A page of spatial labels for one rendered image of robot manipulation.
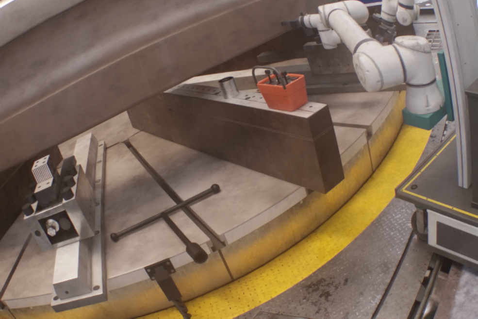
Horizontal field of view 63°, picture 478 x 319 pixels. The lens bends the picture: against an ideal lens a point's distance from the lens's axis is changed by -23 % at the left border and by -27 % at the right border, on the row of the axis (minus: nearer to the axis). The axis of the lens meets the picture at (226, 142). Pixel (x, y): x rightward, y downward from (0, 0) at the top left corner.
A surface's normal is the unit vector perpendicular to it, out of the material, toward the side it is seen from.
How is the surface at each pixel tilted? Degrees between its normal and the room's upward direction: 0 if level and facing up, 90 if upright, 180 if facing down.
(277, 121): 90
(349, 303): 0
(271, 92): 97
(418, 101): 68
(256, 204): 0
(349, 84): 0
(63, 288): 90
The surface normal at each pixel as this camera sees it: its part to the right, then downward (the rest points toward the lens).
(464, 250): -0.81, 0.45
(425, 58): 0.22, 0.32
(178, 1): 0.54, 0.11
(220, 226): -0.31, -0.87
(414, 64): 0.00, 0.37
